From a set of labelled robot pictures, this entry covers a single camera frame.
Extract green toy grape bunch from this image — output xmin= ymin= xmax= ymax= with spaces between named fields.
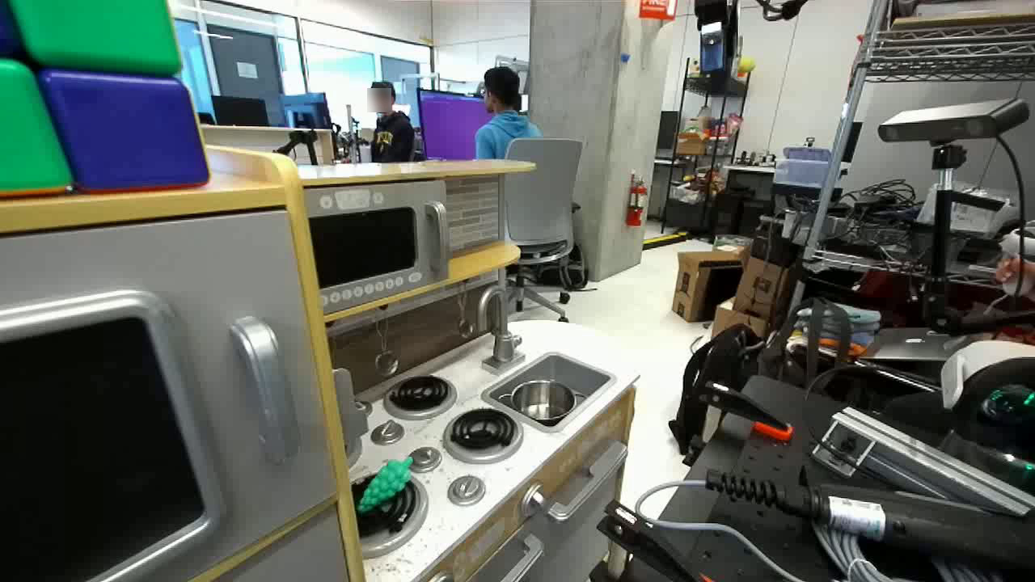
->
xmin=356 ymin=455 xmax=417 ymax=516

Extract silver toy sink basin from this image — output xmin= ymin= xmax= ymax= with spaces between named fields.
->
xmin=482 ymin=354 xmax=618 ymax=432

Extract steel pot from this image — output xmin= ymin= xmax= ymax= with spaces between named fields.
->
xmin=505 ymin=376 xmax=580 ymax=426

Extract black toy stove burner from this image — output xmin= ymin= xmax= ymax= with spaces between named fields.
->
xmin=440 ymin=405 xmax=528 ymax=467
xmin=382 ymin=373 xmax=459 ymax=421
xmin=349 ymin=471 xmax=429 ymax=561

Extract silver stove top knob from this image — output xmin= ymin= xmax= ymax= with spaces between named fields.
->
xmin=369 ymin=417 xmax=409 ymax=450
xmin=445 ymin=471 xmax=488 ymax=512
xmin=409 ymin=443 xmax=445 ymax=477

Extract silver toy faucet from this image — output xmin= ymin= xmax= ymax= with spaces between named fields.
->
xmin=474 ymin=280 xmax=528 ymax=380

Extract light grey office chair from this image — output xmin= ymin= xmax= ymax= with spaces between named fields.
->
xmin=501 ymin=136 xmax=592 ymax=324

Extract wooden toy kitchen unit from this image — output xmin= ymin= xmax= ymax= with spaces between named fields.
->
xmin=0 ymin=141 xmax=641 ymax=582

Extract red fire extinguisher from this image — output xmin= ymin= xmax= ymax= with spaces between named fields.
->
xmin=624 ymin=174 xmax=652 ymax=232

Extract person in blue shirt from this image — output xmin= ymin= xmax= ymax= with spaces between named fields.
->
xmin=473 ymin=65 xmax=542 ymax=162

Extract silver toy microwave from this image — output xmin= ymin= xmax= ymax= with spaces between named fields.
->
xmin=305 ymin=177 xmax=448 ymax=317

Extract purple desk divider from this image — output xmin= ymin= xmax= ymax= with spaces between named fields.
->
xmin=417 ymin=91 xmax=495 ymax=162

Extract cardboard box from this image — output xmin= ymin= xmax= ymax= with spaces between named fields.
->
xmin=672 ymin=249 xmax=746 ymax=324
xmin=708 ymin=297 xmax=772 ymax=344
xmin=733 ymin=251 xmax=802 ymax=321

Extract person in black shirt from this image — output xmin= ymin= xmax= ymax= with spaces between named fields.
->
xmin=369 ymin=79 xmax=417 ymax=166

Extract black clamp orange trigger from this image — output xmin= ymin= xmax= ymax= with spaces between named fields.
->
xmin=693 ymin=381 xmax=799 ymax=446
xmin=594 ymin=499 xmax=694 ymax=582

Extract computer monitor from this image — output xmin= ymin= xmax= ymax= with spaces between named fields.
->
xmin=281 ymin=91 xmax=336 ymax=134

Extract black perforated table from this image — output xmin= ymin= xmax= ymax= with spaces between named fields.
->
xmin=657 ymin=369 xmax=1035 ymax=582

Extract blue plastic bin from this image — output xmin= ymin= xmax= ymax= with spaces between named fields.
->
xmin=772 ymin=146 xmax=843 ymax=193

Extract metal storage rack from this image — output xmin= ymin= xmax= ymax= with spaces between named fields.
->
xmin=802 ymin=0 xmax=1035 ymax=263

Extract large toy oven door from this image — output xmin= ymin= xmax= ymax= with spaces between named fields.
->
xmin=0 ymin=206 xmax=339 ymax=582

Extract blue toy block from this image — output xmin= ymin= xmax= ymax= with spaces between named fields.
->
xmin=40 ymin=69 xmax=215 ymax=193

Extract green toy block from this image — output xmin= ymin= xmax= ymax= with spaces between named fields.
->
xmin=5 ymin=0 xmax=183 ymax=79
xmin=0 ymin=57 xmax=79 ymax=200

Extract silver cabinet door handle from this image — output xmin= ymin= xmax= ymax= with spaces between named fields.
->
xmin=542 ymin=436 xmax=630 ymax=527

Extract black wire shelf rack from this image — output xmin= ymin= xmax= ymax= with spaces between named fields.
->
xmin=664 ymin=57 xmax=753 ymax=235

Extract silver oven door handle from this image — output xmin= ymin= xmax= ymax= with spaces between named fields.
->
xmin=495 ymin=533 xmax=546 ymax=582

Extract thin grey cable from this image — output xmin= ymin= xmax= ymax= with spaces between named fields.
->
xmin=630 ymin=478 xmax=804 ymax=582

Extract coiled grey cables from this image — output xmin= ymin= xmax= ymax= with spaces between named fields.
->
xmin=812 ymin=521 xmax=1006 ymax=582

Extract black camera stand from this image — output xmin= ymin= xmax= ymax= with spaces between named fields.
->
xmin=928 ymin=138 xmax=1011 ymax=330

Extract aluminium extrusion rail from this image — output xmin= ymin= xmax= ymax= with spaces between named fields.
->
xmin=810 ymin=405 xmax=1035 ymax=516

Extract grey stereo camera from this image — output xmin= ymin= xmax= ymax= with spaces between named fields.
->
xmin=872 ymin=98 xmax=1032 ymax=146

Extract black corrugated cable conduit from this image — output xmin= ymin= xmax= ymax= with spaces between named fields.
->
xmin=704 ymin=467 xmax=1035 ymax=576

